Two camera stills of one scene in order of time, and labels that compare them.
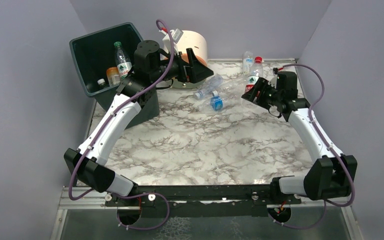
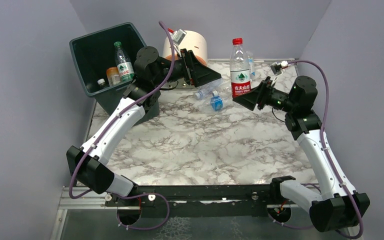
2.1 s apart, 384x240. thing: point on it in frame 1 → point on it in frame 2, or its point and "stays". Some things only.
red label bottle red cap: [256, 71] → [240, 74]
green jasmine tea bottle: [101, 83] stays
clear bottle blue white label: [247, 63] stays
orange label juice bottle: [113, 75] stays
